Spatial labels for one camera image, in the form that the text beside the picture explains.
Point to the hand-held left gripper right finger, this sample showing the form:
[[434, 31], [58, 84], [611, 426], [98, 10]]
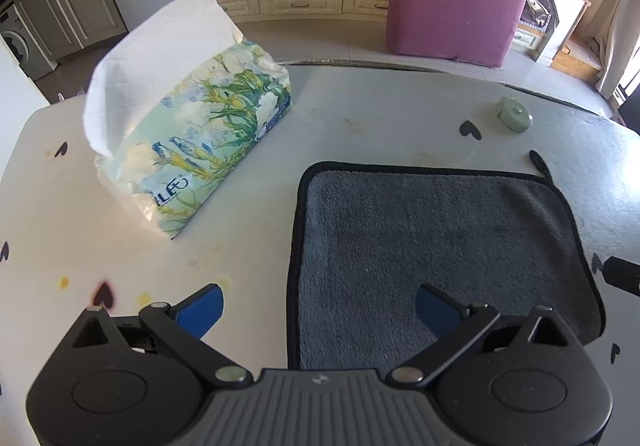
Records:
[[436, 310]]

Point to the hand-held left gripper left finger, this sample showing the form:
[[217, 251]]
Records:
[[202, 310]]

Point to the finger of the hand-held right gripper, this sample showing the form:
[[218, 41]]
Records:
[[622, 276]]

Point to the grey towel with black edge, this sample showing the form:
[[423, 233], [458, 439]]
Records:
[[430, 246]]

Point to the floral tissue pack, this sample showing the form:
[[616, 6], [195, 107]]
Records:
[[200, 125]]

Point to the green round tape measure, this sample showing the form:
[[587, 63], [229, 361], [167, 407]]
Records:
[[514, 114]]

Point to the beige curtain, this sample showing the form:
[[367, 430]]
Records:
[[617, 45]]

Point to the wooden staircase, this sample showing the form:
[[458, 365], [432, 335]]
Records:
[[575, 45]]

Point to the washing machine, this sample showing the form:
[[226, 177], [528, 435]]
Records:
[[22, 48]]

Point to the cream drawer cabinet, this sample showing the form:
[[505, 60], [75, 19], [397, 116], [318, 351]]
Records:
[[295, 3]]

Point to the grey-green cupboard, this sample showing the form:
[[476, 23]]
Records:
[[75, 0]]

